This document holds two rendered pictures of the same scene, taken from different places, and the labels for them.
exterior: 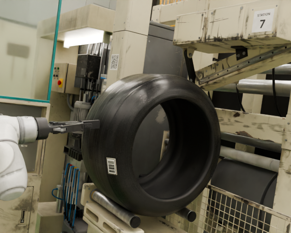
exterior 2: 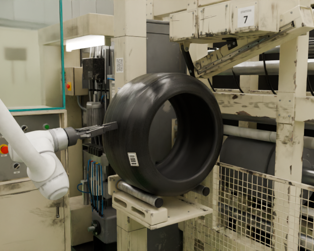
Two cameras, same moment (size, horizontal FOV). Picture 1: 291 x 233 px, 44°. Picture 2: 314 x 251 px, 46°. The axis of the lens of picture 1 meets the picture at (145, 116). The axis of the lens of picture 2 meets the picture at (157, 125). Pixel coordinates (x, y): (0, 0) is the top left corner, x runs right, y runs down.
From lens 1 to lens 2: 0.28 m
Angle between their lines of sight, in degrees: 5
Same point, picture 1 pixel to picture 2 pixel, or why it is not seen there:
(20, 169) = (62, 173)
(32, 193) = not seen: hidden behind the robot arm
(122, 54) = (125, 58)
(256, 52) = (244, 41)
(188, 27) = (181, 24)
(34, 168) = not seen: hidden behind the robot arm
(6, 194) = (55, 194)
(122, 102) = (134, 104)
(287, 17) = (266, 11)
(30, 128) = (62, 138)
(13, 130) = (49, 142)
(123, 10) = (120, 17)
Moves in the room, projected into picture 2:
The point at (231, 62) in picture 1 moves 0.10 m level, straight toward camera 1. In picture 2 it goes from (224, 52) to (223, 50)
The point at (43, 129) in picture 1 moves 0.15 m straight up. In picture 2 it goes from (72, 137) to (71, 98)
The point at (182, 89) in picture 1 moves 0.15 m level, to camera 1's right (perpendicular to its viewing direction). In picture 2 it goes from (184, 85) to (218, 85)
